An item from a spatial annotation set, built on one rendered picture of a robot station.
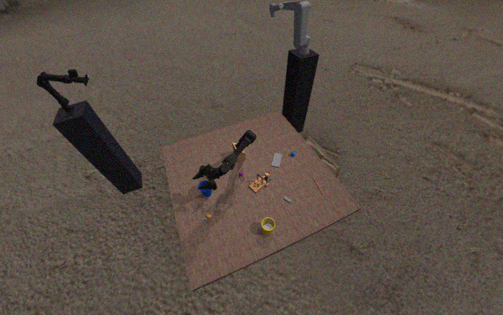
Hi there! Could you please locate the blue plastic cup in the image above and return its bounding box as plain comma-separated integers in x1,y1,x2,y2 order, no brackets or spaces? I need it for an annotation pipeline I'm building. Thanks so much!
199,180,211,197

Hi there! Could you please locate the yellow cup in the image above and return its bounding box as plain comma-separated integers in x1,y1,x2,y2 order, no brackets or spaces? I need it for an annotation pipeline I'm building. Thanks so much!
261,217,275,235

